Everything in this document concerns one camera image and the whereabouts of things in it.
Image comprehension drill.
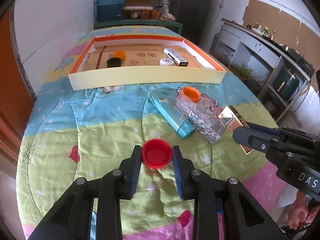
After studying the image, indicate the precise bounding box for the gold rectangular box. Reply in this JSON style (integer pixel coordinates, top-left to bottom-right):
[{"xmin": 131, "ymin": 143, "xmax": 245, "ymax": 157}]
[{"xmin": 217, "ymin": 106, "xmax": 255, "ymax": 155}]

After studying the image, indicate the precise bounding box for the red bottle cap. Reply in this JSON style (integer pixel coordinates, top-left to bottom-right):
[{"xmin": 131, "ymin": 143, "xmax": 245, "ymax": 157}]
[{"xmin": 142, "ymin": 139, "xmax": 172, "ymax": 169}]

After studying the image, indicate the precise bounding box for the clear glitter rectangular case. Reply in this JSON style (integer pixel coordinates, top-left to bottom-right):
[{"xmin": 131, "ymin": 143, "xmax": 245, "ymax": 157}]
[{"xmin": 174, "ymin": 94, "xmax": 225, "ymax": 144}]

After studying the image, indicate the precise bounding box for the teal rectangular box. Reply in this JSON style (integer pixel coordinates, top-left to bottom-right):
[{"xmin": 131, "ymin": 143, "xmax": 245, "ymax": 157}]
[{"xmin": 148, "ymin": 89, "xmax": 195, "ymax": 139}]

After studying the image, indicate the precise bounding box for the white cartoon rectangular box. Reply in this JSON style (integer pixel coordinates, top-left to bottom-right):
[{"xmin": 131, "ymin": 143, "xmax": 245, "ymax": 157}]
[{"xmin": 163, "ymin": 48, "xmax": 189, "ymax": 67}]

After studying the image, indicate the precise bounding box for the white QR code lid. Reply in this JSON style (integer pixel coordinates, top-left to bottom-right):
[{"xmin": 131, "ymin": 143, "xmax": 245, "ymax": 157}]
[{"xmin": 159, "ymin": 58, "xmax": 175, "ymax": 66}]

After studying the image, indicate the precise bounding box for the black bottle cap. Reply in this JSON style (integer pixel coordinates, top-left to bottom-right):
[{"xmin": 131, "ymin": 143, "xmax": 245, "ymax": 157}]
[{"xmin": 106, "ymin": 57, "xmax": 121, "ymax": 68}]

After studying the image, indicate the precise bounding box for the yellow orange bottle cap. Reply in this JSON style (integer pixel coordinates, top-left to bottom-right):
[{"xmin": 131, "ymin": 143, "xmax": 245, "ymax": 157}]
[{"xmin": 113, "ymin": 50, "xmax": 126, "ymax": 61}]

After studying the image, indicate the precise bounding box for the person's right hand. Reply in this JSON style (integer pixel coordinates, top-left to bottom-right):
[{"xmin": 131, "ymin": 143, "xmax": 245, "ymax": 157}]
[{"xmin": 288, "ymin": 191, "xmax": 319, "ymax": 230}]

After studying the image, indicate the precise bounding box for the dark green air fryer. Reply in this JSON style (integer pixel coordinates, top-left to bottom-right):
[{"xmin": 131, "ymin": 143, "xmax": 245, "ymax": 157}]
[{"xmin": 272, "ymin": 67, "xmax": 299, "ymax": 101}]

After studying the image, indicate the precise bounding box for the white kitchen counter cabinet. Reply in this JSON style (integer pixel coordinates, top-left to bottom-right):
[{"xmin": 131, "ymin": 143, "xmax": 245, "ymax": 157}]
[{"xmin": 213, "ymin": 19, "xmax": 311, "ymax": 121}]

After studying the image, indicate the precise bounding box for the potted green plant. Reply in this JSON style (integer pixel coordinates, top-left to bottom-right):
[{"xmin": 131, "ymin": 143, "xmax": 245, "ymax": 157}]
[{"xmin": 229, "ymin": 64, "xmax": 261, "ymax": 93}]

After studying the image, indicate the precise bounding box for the colourful cartoon quilt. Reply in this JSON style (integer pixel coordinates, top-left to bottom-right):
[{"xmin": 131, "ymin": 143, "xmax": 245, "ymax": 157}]
[{"xmin": 16, "ymin": 27, "xmax": 286, "ymax": 239}]

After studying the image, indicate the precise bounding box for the grey gas cylinder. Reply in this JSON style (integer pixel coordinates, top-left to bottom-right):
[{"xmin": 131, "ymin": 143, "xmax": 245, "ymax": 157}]
[{"xmin": 209, "ymin": 33, "xmax": 220, "ymax": 55}]

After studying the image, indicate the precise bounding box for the orange shallow cardboard tray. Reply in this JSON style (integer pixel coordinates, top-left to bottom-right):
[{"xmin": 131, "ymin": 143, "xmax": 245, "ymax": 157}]
[{"xmin": 68, "ymin": 35, "xmax": 226, "ymax": 90}]

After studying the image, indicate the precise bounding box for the plastic bag of food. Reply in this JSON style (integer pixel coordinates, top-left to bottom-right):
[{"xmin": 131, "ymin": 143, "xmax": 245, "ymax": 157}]
[{"xmin": 159, "ymin": 4, "xmax": 176, "ymax": 22}]

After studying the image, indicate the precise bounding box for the black refrigerator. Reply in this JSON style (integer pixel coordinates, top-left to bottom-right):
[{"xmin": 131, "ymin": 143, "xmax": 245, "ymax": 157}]
[{"xmin": 169, "ymin": 0, "xmax": 211, "ymax": 45}]

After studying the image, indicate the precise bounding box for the green low table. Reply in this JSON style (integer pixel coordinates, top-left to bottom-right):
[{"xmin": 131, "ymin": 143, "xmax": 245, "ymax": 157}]
[{"xmin": 94, "ymin": 19, "xmax": 183, "ymax": 35}]

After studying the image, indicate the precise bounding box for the blue water jug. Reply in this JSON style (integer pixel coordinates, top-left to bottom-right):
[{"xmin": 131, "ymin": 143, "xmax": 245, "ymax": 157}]
[{"xmin": 95, "ymin": 0, "xmax": 125, "ymax": 22}]

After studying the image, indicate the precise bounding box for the brown cardboard wall panel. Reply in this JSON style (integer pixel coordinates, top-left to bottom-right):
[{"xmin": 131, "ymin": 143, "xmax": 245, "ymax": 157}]
[{"xmin": 242, "ymin": 0, "xmax": 319, "ymax": 70}]

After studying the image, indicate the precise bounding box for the red wooden door frame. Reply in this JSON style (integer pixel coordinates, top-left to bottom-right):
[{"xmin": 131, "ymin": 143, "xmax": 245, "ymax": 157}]
[{"xmin": 1, "ymin": 11, "xmax": 34, "ymax": 167}]

